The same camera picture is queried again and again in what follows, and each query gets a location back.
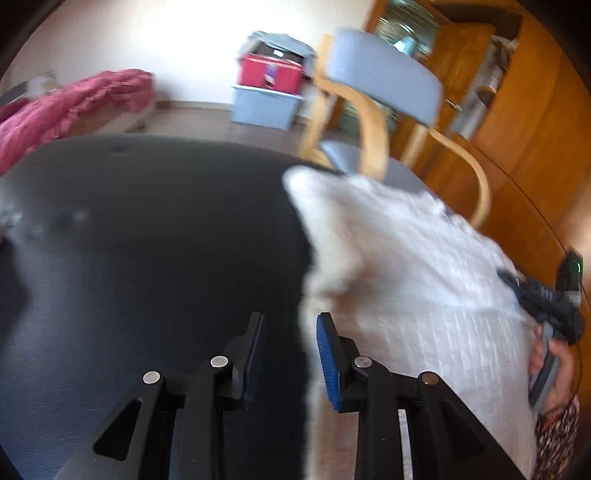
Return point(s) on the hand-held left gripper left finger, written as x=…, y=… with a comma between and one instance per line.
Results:
x=256, y=355

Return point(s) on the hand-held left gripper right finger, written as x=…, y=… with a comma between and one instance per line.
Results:
x=328, y=364

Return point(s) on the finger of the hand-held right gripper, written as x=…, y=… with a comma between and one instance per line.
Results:
x=526, y=293

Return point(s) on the white knit sweater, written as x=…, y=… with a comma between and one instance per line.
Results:
x=406, y=258

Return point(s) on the person's right forearm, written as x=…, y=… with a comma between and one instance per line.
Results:
x=556, y=443

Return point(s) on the person's right hand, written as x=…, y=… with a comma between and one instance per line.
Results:
x=563, y=369

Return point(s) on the wooden wardrobe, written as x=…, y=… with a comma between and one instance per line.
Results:
x=531, y=138

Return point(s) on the grey plastic storage box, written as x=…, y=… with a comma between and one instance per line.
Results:
x=263, y=108

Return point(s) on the wooden chair with grey cushions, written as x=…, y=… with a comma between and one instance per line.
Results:
x=383, y=69

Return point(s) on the red fabric storage box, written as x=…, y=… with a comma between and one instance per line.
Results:
x=268, y=74

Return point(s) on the wooden door with glass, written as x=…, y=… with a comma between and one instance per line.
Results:
x=397, y=23

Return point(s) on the red ruffled quilt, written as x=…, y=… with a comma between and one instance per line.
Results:
x=69, y=110

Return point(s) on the grey garment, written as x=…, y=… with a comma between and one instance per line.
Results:
x=281, y=41

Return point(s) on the white floral nightstand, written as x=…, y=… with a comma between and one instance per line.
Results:
x=39, y=83

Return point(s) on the beige bed frame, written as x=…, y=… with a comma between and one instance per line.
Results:
x=106, y=122

